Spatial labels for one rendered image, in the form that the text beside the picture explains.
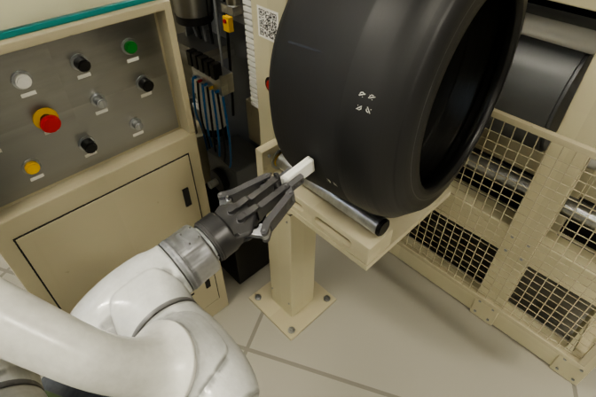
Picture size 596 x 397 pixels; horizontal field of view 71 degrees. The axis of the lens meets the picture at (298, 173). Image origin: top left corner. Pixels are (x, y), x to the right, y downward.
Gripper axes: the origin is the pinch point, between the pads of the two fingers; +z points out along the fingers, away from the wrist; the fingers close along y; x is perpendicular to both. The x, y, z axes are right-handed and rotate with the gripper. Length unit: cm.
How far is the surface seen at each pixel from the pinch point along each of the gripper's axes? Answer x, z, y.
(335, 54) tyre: -19.9, 9.3, -1.5
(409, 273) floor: 120, 61, 7
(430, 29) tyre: -23.7, 17.4, -12.2
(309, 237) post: 70, 23, 28
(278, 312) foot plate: 111, 5, 33
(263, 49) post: -1.4, 23.4, 36.2
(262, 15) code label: -9.8, 24.5, 35.8
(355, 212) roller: 21.3, 12.9, -2.3
